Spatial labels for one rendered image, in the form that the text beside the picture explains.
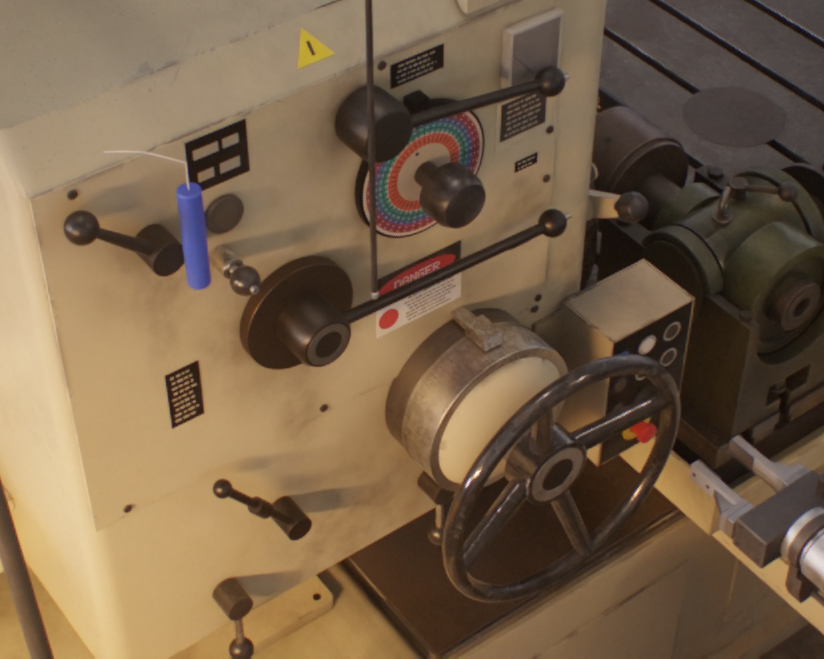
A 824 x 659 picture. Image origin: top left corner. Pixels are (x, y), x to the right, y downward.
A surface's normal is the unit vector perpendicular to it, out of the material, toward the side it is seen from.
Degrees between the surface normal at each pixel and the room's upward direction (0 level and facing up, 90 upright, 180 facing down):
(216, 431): 90
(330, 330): 90
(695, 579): 90
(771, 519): 1
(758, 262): 32
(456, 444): 83
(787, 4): 0
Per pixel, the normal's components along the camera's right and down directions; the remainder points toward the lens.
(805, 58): 0.00, -0.74
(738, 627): 0.59, 0.55
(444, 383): -0.52, -0.31
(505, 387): 0.46, 0.14
